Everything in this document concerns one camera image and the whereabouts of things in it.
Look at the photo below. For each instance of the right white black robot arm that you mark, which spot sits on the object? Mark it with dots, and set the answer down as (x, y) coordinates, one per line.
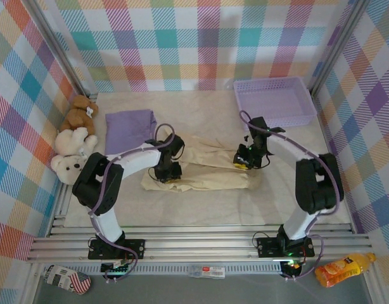
(286, 149)

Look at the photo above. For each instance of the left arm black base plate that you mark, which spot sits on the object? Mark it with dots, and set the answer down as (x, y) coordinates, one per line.
(137, 247)

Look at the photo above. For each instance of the left controller board green light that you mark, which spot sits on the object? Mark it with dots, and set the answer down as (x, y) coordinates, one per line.
(115, 268)

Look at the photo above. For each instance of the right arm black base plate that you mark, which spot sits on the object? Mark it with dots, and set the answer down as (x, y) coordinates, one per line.
(267, 247)

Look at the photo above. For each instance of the aluminium corner post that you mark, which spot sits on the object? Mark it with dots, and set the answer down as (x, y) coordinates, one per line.
(64, 60)
(337, 47)

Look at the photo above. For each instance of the controller board green light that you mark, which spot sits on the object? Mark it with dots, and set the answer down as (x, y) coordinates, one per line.
(115, 268)
(292, 266)

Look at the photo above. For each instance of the brown teddy bear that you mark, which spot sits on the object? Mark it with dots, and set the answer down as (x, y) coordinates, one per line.
(79, 115)

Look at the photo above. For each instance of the orange soda bottle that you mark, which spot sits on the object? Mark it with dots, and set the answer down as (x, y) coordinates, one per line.
(340, 269)

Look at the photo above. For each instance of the white teddy bear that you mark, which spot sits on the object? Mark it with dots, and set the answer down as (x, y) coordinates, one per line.
(67, 166)

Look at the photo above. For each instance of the right aluminium corner post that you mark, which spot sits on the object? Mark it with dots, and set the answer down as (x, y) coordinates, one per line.
(337, 47)

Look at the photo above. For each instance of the right controller board green light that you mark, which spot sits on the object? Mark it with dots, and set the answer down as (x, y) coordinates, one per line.
(292, 266)

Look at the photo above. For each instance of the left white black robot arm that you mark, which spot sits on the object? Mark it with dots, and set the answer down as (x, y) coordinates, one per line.
(134, 163)

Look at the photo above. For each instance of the aluminium rail frame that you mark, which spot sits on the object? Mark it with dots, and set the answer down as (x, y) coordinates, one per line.
(197, 245)

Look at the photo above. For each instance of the clear packet with red label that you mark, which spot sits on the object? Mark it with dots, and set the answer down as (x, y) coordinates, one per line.
(207, 271)

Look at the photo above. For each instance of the lavender plastic basket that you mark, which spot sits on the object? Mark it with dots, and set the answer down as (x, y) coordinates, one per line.
(273, 101)

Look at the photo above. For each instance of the beige trousers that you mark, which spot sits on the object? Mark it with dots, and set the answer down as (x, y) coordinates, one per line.
(210, 177)

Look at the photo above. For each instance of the flag-patterned can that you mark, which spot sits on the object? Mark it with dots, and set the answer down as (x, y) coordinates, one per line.
(67, 280)

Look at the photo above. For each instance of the purple shirt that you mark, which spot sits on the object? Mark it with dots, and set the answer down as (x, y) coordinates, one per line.
(128, 130)

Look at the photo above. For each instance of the left aluminium corner post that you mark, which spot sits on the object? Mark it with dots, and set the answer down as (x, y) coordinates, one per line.
(64, 60)

